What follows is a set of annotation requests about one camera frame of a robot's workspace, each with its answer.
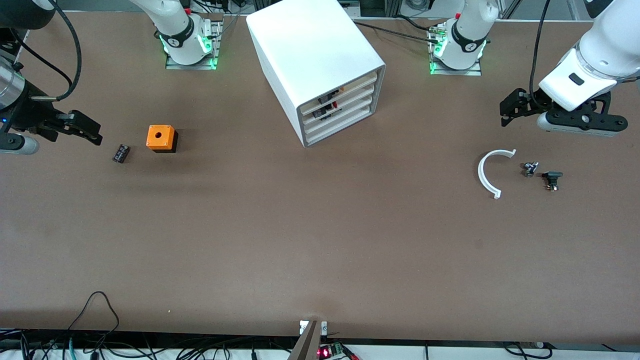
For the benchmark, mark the small black switch component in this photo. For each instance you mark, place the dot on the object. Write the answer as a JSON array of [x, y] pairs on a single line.
[[552, 176]]

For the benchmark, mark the small black red component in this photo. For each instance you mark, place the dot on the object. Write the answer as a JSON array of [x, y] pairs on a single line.
[[325, 114]]

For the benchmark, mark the white curved plastic clip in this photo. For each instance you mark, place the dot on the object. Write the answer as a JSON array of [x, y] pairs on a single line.
[[480, 174]]

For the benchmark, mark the orange button enclosure box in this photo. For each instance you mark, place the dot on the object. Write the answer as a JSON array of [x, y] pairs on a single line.
[[167, 136]]

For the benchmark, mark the brown camera bracket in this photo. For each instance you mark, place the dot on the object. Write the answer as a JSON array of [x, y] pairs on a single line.
[[306, 345]]

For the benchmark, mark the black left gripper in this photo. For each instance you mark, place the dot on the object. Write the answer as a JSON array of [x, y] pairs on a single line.
[[531, 101]]

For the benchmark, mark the small silver black component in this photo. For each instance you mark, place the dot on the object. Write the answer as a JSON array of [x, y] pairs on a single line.
[[530, 169]]

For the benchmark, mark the dark cylindrical capacitor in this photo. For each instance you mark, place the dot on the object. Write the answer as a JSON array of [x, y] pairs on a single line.
[[121, 153]]

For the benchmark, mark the white plastic drawer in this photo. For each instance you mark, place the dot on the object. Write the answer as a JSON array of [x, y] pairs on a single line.
[[360, 105], [360, 96], [360, 114], [360, 87]]

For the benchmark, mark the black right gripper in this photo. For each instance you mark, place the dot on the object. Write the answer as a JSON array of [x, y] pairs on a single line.
[[31, 111]]

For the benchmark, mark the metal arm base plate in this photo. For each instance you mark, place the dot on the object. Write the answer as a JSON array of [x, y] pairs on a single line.
[[190, 66], [455, 72]]

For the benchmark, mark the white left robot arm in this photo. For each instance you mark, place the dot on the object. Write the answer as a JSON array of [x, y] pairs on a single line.
[[600, 55]]

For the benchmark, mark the white drawer cabinet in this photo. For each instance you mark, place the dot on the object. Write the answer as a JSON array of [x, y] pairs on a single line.
[[310, 50]]

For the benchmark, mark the green circuit board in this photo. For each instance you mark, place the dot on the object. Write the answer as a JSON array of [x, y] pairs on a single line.
[[330, 351]]

